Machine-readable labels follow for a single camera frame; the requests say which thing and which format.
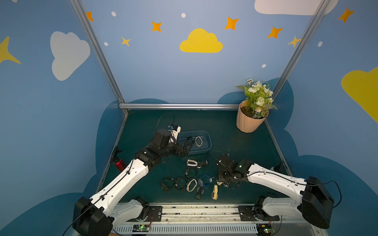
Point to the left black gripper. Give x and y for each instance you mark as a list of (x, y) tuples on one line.
[(183, 148)]

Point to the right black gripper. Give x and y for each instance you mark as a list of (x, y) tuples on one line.
[(223, 164)]

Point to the small black watch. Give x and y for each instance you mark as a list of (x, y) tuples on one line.
[(190, 140)]

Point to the black strap watch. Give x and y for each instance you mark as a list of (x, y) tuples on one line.
[(200, 191), (201, 164)]

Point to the beige oval band watch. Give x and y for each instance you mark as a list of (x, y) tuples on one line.
[(199, 141)]

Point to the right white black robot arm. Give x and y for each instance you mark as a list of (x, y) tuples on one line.
[(306, 198)]

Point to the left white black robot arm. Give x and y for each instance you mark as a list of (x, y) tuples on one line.
[(100, 214)]

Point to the blue translucent watch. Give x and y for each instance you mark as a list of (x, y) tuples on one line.
[(205, 180)]

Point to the blue plastic storage box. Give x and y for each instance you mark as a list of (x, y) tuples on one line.
[(207, 143)]

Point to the black round watch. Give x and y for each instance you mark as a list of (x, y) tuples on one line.
[(190, 173)]

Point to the cream band watch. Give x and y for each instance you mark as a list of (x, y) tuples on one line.
[(191, 186)]

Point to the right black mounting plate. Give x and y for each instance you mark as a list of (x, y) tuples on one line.
[(255, 213)]

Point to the black mounting plate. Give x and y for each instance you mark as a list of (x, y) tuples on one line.
[(149, 213), (255, 213)]

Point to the peach ribbed flower pot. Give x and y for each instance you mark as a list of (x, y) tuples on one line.
[(245, 123)]

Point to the right green circuit board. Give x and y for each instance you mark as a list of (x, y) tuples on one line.
[(264, 230)]

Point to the green circuit board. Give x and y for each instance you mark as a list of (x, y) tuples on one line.
[(264, 230), (141, 228)]

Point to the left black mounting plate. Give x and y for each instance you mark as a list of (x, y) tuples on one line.
[(149, 213)]

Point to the white artificial flower plant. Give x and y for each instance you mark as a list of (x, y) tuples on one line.
[(259, 99)]

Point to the left green circuit board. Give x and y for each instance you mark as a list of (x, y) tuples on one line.
[(141, 228)]

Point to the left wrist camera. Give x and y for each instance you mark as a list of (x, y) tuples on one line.
[(174, 130)]

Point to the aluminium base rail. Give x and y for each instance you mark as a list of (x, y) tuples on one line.
[(214, 219)]

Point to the horizontal aluminium frame bar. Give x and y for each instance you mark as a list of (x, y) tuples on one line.
[(156, 106)]

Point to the right aluminium frame post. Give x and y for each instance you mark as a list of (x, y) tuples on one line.
[(311, 28)]

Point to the aluminium frame post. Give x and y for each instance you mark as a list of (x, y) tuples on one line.
[(311, 28), (85, 22)]

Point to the left aluminium frame post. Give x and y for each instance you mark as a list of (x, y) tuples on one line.
[(85, 22)]

